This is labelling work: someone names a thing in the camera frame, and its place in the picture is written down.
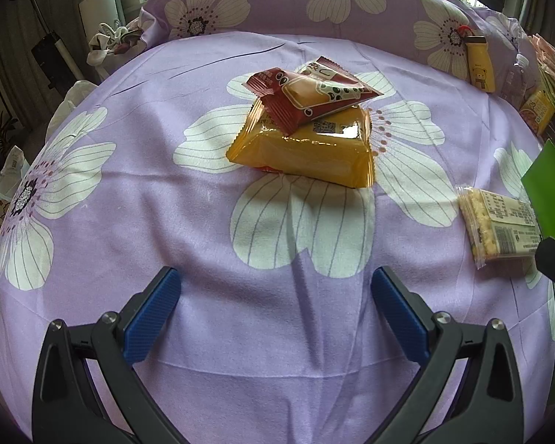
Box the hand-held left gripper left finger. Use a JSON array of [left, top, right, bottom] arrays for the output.
[[31, 267, 186, 444]]

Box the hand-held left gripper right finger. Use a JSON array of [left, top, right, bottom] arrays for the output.
[[371, 267, 524, 444]]

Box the clear cracker packet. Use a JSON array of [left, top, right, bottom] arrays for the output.
[[458, 186, 543, 270]]

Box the green cardboard box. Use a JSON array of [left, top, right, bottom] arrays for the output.
[[520, 139, 555, 408]]

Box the purple floral bedsheet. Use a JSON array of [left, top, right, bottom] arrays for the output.
[[0, 30, 555, 444]]

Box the yellow drink carton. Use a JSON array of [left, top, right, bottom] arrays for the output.
[[519, 90, 555, 136]]

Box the clear plastic water bottle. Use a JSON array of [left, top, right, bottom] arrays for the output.
[[498, 53, 535, 109]]

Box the orange snack packet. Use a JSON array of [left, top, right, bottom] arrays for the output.
[[226, 102, 376, 189]]

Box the cartoon print plastic bag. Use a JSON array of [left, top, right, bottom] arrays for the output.
[[0, 145, 31, 229]]

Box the yellow bear bottle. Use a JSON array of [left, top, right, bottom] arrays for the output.
[[465, 34, 497, 94]]

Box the red and cream dotted packet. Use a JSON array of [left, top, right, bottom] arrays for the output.
[[296, 55, 384, 123]]

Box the white plastic bag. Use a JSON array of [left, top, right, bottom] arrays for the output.
[[51, 81, 98, 121]]

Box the red tassel charm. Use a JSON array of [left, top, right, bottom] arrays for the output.
[[452, 24, 476, 48]]

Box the dark red snack packet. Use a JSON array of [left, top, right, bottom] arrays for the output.
[[242, 68, 324, 137]]

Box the white patterned bag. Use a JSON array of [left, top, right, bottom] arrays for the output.
[[87, 21, 142, 68]]

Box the black stick vacuum cleaner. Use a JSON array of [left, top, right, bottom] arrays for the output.
[[9, 0, 81, 88]]

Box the white cylinder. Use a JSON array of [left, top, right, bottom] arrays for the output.
[[78, 0, 125, 42]]

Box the grey curtain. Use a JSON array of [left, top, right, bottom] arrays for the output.
[[0, 0, 98, 116]]

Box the purple floral pillow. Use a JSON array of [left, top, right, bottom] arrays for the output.
[[139, 0, 523, 88]]

